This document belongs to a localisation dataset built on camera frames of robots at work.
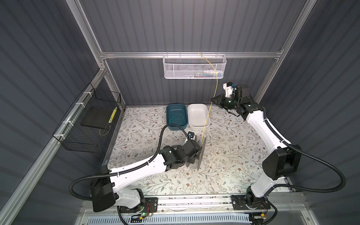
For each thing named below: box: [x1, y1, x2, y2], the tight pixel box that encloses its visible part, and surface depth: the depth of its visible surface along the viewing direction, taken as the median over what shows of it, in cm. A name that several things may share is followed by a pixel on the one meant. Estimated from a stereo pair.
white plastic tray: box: [187, 103, 211, 128], surface depth 117 cm
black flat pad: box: [80, 106, 116, 130], surface depth 75 cm
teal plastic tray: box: [166, 103, 188, 131], surface depth 111 cm
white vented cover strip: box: [87, 215, 252, 225], surface depth 72 cm
